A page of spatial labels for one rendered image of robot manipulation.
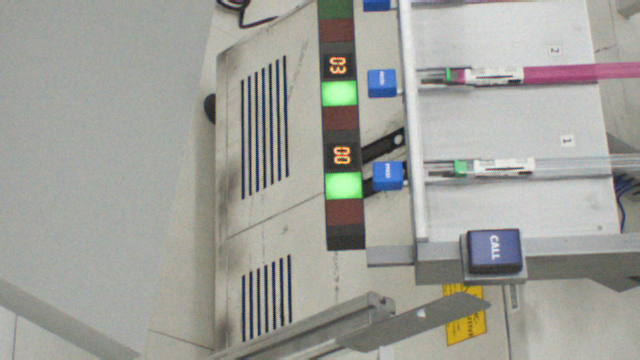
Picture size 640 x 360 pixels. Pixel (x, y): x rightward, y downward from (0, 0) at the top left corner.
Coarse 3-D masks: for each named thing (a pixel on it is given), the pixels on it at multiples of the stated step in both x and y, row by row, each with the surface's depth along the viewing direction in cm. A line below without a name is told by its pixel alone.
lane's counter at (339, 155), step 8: (328, 144) 140; (336, 144) 140; (344, 144) 140; (352, 144) 140; (328, 152) 139; (336, 152) 139; (344, 152) 139; (352, 152) 139; (328, 160) 139; (336, 160) 139; (344, 160) 139; (352, 160) 139; (328, 168) 138; (336, 168) 138
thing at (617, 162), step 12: (564, 156) 136; (576, 156) 136; (588, 156) 136; (600, 156) 136; (612, 156) 135; (624, 156) 135; (636, 156) 135; (468, 168) 135; (540, 168) 135; (552, 168) 135; (564, 168) 135; (576, 168) 135; (588, 168) 135; (600, 168) 135; (612, 168) 135; (624, 168) 135; (636, 168) 135
